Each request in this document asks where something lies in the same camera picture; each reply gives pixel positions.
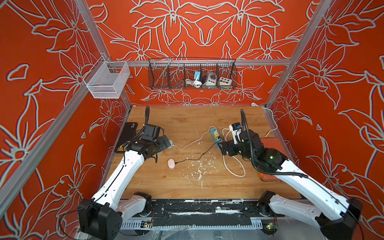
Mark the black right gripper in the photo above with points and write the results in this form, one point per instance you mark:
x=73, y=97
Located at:
x=231, y=144

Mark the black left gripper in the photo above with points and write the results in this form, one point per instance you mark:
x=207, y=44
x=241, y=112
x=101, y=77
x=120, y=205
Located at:
x=162, y=145

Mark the pink earbuds case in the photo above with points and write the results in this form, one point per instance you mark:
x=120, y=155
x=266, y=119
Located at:
x=171, y=163

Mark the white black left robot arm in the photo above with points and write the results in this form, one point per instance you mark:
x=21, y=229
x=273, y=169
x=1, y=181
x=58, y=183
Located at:
x=103, y=215

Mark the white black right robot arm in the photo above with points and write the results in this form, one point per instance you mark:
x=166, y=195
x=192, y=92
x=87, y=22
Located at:
x=335, y=216

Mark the blue power strip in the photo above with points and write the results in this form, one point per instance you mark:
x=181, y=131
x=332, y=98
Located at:
x=216, y=141

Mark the black flat tool case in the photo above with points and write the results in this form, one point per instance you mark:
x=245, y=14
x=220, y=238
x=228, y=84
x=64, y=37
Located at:
x=127, y=133

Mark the white cube socket adapter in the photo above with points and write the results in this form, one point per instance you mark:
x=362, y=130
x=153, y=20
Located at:
x=225, y=83

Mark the white round socket adapter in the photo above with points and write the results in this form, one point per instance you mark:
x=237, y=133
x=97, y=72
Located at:
x=211, y=79

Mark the blue white charger in basket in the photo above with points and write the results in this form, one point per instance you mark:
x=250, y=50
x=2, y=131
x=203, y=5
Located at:
x=197, y=76

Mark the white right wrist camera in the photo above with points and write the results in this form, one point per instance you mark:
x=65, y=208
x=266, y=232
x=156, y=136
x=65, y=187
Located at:
x=235, y=130

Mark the black wire wall basket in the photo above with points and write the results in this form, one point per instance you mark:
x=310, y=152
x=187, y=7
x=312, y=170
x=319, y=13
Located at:
x=177, y=73

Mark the white mesh wall basket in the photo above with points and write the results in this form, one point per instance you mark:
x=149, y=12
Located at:
x=107, y=83

